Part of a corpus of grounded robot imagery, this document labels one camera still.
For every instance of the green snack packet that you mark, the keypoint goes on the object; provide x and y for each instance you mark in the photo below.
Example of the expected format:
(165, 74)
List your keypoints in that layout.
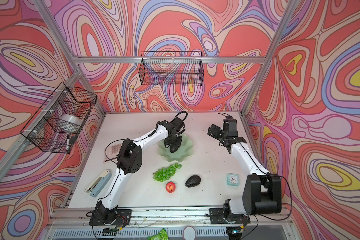
(162, 235)

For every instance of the white tape roll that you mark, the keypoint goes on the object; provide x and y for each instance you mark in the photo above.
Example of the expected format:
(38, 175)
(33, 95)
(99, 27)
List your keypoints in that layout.
(71, 119)

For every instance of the green grape bunch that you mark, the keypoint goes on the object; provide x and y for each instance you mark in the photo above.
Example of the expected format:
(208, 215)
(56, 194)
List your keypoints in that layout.
(165, 173)

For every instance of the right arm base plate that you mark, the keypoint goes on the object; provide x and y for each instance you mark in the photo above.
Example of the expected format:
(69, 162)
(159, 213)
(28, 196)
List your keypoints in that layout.
(222, 216)

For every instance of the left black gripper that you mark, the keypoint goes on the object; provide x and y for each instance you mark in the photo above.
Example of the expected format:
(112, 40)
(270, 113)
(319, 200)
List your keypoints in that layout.
(179, 143)

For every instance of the light green scalloped fruit bowl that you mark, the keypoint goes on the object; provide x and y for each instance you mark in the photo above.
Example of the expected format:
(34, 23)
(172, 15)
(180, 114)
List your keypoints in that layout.
(177, 153)

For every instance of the white round disc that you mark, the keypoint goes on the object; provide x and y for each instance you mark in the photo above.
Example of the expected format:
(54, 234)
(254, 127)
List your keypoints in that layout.
(189, 233)

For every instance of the pink white calculator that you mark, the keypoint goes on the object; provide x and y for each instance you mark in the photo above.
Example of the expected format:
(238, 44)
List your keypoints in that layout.
(111, 152)

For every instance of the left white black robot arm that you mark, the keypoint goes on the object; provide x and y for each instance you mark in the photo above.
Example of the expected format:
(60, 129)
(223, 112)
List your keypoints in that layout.
(129, 161)

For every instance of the red fake apple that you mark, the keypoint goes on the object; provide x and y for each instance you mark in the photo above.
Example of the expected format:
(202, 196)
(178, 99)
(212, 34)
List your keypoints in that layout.
(170, 187)

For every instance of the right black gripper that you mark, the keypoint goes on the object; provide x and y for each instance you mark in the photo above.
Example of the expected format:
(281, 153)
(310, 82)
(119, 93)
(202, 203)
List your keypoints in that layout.
(211, 129)

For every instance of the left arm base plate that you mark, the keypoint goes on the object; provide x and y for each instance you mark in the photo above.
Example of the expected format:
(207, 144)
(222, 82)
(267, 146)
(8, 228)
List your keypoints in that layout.
(119, 218)

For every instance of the black wire basket wall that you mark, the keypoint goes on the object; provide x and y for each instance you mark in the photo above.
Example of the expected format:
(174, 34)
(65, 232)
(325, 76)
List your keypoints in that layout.
(49, 133)
(171, 68)

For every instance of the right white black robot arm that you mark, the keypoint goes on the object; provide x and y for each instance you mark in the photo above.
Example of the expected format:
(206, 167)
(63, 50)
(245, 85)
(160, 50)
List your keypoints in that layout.
(262, 193)

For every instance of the small teal alarm clock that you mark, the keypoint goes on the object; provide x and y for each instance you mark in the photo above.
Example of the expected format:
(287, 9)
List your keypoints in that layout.
(233, 180)

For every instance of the black wire basket back wall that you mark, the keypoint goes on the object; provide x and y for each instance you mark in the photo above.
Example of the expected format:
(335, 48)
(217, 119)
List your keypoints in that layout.
(171, 68)

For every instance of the grey blue stapler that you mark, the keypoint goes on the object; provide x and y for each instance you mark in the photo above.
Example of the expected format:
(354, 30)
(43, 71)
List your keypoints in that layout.
(98, 183)

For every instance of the dark avocado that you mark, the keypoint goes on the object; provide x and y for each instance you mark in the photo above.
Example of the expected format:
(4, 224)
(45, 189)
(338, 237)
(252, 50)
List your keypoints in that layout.
(173, 148)
(193, 181)

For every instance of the black marker pen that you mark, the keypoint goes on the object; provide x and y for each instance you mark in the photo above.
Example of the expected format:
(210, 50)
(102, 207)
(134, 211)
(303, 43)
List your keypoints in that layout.
(68, 143)

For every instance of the black wire basket left wall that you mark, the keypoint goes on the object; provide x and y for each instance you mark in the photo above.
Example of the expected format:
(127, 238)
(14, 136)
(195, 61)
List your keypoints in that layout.
(49, 133)

